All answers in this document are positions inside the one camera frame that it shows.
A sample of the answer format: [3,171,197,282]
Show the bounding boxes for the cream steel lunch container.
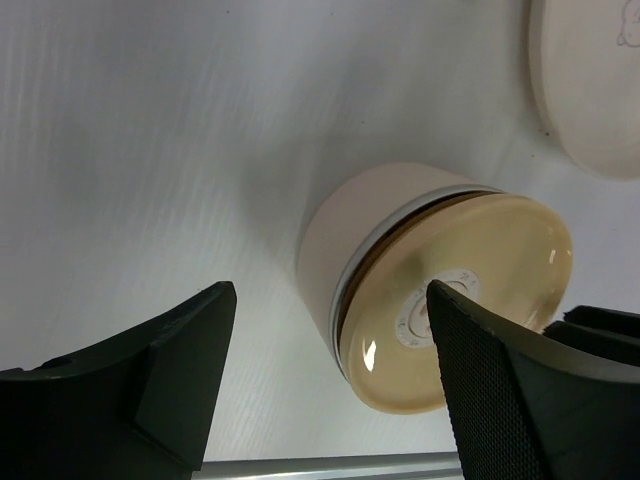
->
[296,162,499,373]

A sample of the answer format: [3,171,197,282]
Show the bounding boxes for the aluminium mounting rail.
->
[193,452,463,479]

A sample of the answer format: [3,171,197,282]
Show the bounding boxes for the beige round lid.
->
[339,194,573,415]

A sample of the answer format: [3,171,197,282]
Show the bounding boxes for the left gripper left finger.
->
[1,281,237,479]

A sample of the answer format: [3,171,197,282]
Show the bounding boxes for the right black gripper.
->
[543,305,640,367]

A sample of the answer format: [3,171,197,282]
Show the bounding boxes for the cream ceramic plate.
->
[528,0,639,181]

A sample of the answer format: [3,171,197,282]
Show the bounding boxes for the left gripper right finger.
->
[440,311,639,479]

